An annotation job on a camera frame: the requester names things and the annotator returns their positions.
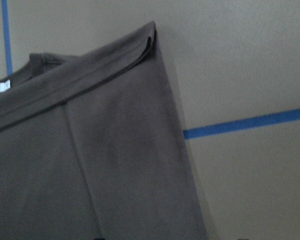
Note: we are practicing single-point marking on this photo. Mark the crossing blue tape strip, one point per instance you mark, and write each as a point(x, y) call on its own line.
point(243, 124)

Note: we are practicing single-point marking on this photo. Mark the long blue tape strip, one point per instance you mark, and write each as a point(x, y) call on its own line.
point(6, 37)

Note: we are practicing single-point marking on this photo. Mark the dark brown t-shirt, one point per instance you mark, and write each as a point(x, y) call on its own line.
point(91, 148)

